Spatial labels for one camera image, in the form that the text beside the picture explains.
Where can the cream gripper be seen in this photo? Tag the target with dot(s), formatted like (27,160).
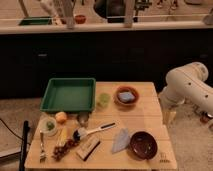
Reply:
(168,115)

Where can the blue sponge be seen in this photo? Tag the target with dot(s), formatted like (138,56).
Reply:
(126,97)

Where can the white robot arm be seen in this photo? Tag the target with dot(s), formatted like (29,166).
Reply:
(186,82)

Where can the dark maroon bowl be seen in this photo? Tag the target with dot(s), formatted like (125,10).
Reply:
(143,145)

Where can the wooden table board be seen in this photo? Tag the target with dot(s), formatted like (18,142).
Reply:
(145,116)

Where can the brown clay bowl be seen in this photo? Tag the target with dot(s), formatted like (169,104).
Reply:
(126,89)

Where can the light blue cloth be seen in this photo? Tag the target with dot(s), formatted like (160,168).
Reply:
(121,140)

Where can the green cup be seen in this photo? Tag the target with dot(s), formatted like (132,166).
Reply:
(103,100)

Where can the wooden block with black edge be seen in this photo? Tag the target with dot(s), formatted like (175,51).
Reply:
(87,147)

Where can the grey metallic object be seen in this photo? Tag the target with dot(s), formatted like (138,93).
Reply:
(83,119)

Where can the green plastic tray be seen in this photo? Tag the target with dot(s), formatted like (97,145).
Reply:
(72,95)

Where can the yellow corn cob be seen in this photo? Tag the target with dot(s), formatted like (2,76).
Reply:
(63,137)

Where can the orange fruit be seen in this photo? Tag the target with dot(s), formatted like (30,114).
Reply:
(61,117)

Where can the bunch of dark grapes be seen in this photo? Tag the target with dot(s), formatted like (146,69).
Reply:
(60,151)

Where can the background red bowl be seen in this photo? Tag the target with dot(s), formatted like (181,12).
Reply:
(80,19)

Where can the silver fork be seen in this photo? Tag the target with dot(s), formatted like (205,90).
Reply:
(42,150)

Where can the black stand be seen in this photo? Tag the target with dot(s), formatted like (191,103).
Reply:
(24,143)

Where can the background green tray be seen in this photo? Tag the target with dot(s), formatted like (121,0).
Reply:
(35,21)

